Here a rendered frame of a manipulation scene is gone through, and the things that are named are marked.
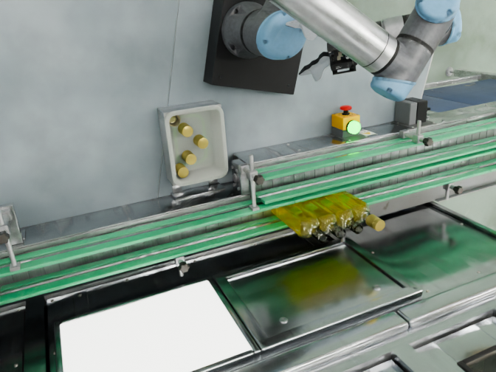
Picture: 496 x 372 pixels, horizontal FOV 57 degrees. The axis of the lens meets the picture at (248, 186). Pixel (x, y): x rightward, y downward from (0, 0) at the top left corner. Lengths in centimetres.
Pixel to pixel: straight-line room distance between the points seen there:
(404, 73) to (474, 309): 67
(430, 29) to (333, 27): 19
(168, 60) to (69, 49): 26
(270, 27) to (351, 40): 32
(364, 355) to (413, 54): 65
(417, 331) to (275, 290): 37
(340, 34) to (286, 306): 69
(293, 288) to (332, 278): 12
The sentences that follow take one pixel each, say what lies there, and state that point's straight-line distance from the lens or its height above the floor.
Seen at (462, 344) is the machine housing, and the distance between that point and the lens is 123.
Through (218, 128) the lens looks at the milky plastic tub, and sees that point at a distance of 136.
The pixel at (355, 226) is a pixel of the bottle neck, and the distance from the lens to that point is 130.
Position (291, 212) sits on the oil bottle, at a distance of 133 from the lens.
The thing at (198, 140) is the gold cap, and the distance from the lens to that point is 135.
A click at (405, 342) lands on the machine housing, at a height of 142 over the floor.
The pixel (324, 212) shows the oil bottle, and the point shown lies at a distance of 133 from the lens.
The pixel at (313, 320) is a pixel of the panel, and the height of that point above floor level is 128.
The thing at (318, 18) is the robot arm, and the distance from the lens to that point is 83.
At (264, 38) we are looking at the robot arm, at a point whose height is 104.
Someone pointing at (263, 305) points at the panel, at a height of 117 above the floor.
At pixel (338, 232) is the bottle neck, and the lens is 127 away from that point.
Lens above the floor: 206
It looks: 59 degrees down
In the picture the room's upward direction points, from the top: 129 degrees clockwise
